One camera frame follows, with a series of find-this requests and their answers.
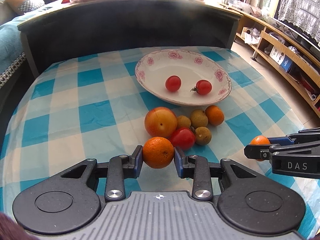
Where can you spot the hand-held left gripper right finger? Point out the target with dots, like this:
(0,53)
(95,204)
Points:
(178,163)

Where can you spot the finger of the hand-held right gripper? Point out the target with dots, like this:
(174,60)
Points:
(277,140)
(252,151)

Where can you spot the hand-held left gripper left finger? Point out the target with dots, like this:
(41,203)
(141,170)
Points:
(137,165)

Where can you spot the small orange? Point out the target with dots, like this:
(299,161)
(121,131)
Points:
(260,140)
(214,115)

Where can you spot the large orange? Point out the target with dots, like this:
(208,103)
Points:
(158,152)

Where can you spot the brown longan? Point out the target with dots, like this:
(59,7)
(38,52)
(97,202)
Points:
(203,135)
(184,121)
(199,117)

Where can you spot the large orange-red tomato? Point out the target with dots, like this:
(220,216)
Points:
(160,121)

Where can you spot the white floral plate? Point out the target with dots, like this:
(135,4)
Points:
(182,67)

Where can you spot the blue white checked tablecloth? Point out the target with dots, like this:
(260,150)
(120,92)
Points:
(87,115)

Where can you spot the blue box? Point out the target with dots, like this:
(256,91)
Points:
(286,63)

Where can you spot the red cherry tomato with stem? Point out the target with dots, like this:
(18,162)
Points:
(203,87)

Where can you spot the white box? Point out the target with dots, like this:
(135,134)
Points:
(277,54)

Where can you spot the wooden media shelf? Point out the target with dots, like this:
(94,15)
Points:
(275,45)

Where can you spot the white lace cloth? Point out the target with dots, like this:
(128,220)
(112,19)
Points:
(300,7)

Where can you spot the television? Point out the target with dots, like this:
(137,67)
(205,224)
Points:
(277,5)

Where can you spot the dark coffee table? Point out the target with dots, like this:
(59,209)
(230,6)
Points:
(125,30)

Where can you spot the dark red clothing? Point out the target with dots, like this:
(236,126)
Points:
(6,227)

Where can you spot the grey blue sofa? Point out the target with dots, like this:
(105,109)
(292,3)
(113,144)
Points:
(10,42)

